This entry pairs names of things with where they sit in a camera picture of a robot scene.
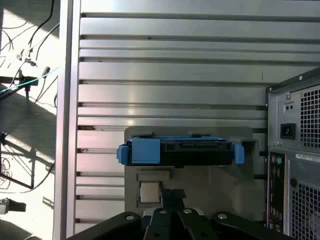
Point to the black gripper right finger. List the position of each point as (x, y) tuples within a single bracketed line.
[(192, 225)]

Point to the black PC case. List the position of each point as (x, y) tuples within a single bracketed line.
[(300, 170)]

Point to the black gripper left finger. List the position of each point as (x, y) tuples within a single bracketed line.
[(160, 225)]

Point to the silver CPU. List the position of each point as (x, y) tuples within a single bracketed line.
[(148, 191)]

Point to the hard disk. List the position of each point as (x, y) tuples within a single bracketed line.
[(145, 152)]

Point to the grey parts rack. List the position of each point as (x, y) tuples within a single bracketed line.
[(212, 187)]

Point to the grey power supply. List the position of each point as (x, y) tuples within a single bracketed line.
[(287, 117)]

